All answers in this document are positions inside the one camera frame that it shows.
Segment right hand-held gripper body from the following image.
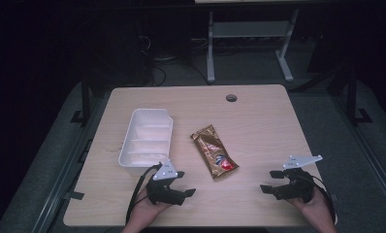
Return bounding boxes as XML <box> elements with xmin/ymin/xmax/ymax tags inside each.
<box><xmin>273</xmin><ymin>154</ymin><xmax>324</xmax><ymax>205</ymax></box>

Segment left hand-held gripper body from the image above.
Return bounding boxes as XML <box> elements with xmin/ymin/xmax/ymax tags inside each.
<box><xmin>145</xmin><ymin>158</ymin><xmax>185</xmax><ymax>207</ymax></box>

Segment person's right hand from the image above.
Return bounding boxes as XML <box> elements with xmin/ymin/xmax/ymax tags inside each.
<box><xmin>285</xmin><ymin>193</ymin><xmax>331</xmax><ymax>222</ymax></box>

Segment person's left hand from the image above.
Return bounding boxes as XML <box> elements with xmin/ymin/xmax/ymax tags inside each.
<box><xmin>128</xmin><ymin>188</ymin><xmax>174</xmax><ymax>225</ymax></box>

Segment brown snack packet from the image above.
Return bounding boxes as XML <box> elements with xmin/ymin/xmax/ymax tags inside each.
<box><xmin>189</xmin><ymin>124</ymin><xmax>241</xmax><ymax>181</ymax></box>

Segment white plastic bin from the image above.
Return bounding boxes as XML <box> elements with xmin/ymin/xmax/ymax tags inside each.
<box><xmin>117</xmin><ymin>108</ymin><xmax>175</xmax><ymax>170</ymax></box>

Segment black metal stand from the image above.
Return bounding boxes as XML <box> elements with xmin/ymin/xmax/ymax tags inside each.
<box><xmin>345</xmin><ymin>66</ymin><xmax>373</xmax><ymax>126</ymax></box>
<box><xmin>70</xmin><ymin>75</ymin><xmax>92</xmax><ymax>127</ymax></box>

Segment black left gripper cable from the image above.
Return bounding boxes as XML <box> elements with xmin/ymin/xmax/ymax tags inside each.
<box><xmin>125</xmin><ymin>163</ymin><xmax>163</xmax><ymax>225</ymax></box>

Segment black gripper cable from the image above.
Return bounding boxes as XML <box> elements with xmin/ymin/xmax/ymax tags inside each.
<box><xmin>125</xmin><ymin>163</ymin><xmax>163</xmax><ymax>225</ymax></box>
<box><xmin>310</xmin><ymin>174</ymin><xmax>338</xmax><ymax>224</ymax></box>

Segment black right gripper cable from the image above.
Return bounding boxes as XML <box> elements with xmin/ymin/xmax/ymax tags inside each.
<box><xmin>310</xmin><ymin>174</ymin><xmax>338</xmax><ymax>224</ymax></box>

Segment black table bracket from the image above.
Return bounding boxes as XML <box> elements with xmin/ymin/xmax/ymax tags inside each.
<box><xmin>64</xmin><ymin>190</ymin><xmax>85</xmax><ymax>201</ymax></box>

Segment black floor cables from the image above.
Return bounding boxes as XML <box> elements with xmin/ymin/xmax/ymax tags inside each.
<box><xmin>138</xmin><ymin>34</ymin><xmax>212</xmax><ymax>87</ymax></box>

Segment white metal desk frame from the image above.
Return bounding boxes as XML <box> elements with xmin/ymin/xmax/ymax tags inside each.
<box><xmin>206</xmin><ymin>9</ymin><xmax>301</xmax><ymax>84</ymax></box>

